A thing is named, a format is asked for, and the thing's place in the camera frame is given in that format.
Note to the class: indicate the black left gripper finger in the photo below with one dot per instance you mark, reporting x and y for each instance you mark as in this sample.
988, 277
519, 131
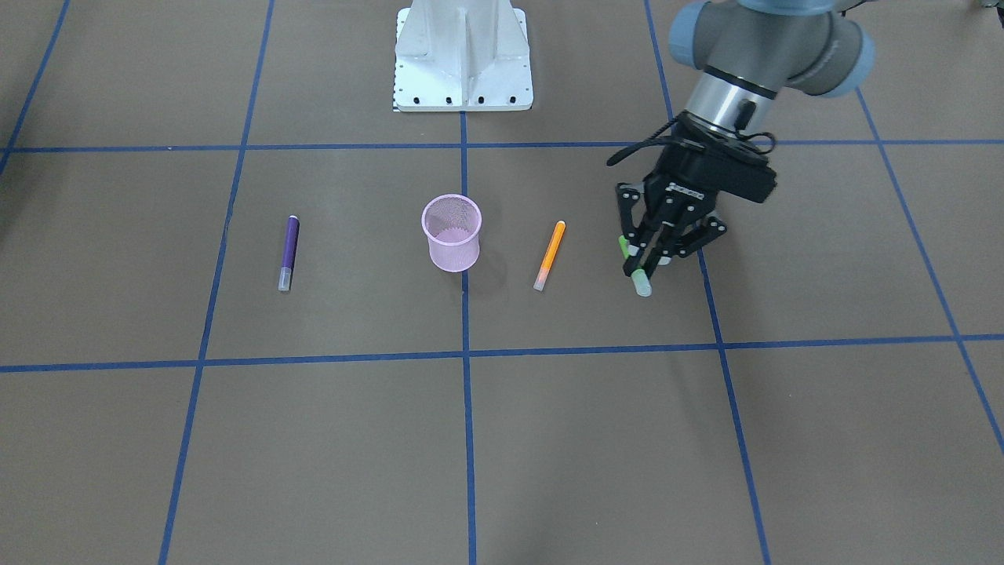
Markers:
641, 217
703, 232

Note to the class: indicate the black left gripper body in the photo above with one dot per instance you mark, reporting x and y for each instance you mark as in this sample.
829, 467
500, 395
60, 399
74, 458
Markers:
681, 169

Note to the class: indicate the orange highlighter pen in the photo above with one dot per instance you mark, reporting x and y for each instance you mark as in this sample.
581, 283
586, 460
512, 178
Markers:
549, 256

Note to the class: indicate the green highlighter pen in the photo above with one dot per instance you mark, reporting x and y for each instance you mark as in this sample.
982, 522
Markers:
639, 279

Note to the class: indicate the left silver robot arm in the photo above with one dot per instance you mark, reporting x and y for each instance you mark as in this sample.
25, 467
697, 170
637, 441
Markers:
747, 52

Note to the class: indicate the pink mesh pen holder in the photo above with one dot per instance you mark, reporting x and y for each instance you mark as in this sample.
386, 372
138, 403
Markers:
452, 225

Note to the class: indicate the purple highlighter pen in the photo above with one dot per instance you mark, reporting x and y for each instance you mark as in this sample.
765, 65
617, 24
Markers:
288, 256

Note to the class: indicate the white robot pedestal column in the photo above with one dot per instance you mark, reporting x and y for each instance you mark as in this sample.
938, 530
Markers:
462, 56

